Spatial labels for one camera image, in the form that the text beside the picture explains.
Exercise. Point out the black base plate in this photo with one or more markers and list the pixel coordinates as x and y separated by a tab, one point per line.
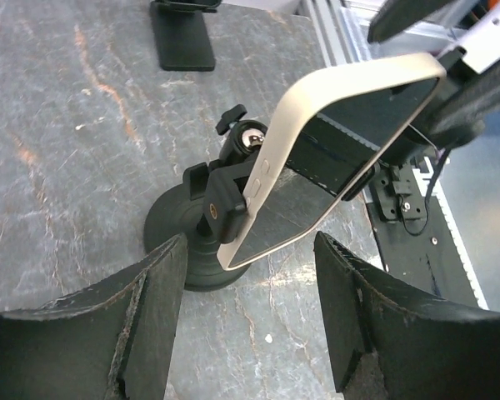
414	243

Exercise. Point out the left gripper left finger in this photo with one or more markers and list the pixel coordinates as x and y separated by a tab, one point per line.
111	340

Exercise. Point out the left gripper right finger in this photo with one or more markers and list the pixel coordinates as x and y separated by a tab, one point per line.
387	339

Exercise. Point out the black folding phone stand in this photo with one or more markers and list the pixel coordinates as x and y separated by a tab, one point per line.
181	36

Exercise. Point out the white cable duct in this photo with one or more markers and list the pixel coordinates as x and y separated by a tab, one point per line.
459	244

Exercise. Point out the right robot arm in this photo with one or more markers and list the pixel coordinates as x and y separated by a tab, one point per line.
402	27

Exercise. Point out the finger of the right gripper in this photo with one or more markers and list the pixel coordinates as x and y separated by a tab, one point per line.
454	115

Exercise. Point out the round base phone holder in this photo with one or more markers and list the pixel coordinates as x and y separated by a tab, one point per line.
200	216

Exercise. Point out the phone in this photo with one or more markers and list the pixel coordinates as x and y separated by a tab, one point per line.
327	131

